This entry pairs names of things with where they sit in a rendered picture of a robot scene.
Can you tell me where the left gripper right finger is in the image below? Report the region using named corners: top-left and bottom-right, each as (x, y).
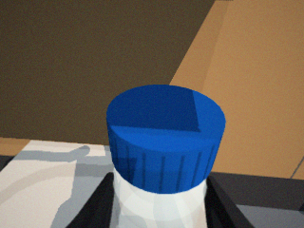
top-left (204, 177), bottom-right (255, 228)

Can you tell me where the white bottle with blue cap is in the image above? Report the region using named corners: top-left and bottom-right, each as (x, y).
top-left (106, 85), bottom-right (226, 228)

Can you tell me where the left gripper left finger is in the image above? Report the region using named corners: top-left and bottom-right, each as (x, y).
top-left (66, 172), bottom-right (114, 228)

